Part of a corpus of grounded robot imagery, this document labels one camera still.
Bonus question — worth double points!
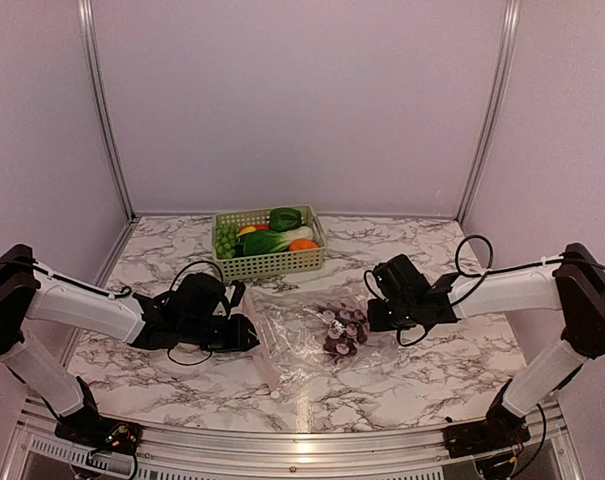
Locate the fake yellow lemon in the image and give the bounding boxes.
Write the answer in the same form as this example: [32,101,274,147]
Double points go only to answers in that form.
[237,226,257,238]

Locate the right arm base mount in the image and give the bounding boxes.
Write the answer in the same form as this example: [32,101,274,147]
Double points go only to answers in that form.
[443,420,531,458]

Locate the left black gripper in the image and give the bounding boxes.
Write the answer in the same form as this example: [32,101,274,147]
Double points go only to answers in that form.
[180,313,266,354]

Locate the clear dotted zip bag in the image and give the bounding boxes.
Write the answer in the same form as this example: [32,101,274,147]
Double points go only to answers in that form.
[242,284,396,399]

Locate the left aluminium frame post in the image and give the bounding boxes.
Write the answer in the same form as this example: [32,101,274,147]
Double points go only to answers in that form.
[77,0,136,223]

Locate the fake green bell pepper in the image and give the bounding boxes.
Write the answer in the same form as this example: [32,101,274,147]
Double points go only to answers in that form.
[269,207,303,232]

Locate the fake orange tangerine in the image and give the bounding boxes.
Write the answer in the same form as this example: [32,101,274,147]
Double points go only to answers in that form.
[289,239,319,252]

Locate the front aluminium frame rail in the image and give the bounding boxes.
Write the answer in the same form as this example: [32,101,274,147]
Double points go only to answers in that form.
[0,398,586,479]

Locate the green perforated plastic basket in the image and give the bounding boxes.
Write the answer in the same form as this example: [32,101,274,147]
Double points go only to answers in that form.
[212,205,326,281]

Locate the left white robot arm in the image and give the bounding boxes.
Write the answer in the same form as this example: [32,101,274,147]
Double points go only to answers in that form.
[0,244,260,445]

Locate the fake green grapes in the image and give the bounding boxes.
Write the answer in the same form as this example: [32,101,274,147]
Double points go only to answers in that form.
[214,224,240,260]

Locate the right aluminium frame post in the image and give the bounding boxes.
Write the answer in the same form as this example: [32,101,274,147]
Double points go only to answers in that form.
[455,0,522,226]

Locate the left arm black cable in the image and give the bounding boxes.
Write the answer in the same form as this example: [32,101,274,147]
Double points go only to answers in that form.
[0,259,233,366]

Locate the aluminium frame post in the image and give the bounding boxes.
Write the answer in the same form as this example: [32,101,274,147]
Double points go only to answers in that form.
[77,0,136,223]
[455,0,522,226]

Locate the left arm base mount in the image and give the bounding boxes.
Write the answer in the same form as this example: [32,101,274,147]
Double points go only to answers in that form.
[55,377,142,456]

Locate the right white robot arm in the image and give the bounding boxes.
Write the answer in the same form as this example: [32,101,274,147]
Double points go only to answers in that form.
[364,243,605,448]

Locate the fake green leafy vegetable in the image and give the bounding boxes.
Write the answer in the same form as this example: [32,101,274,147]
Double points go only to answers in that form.
[240,226,314,256]

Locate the fake purple grapes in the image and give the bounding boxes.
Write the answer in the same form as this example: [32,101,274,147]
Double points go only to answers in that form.
[316,302,370,362]

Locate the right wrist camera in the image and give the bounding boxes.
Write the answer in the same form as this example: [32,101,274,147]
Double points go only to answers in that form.
[363,263,388,301]

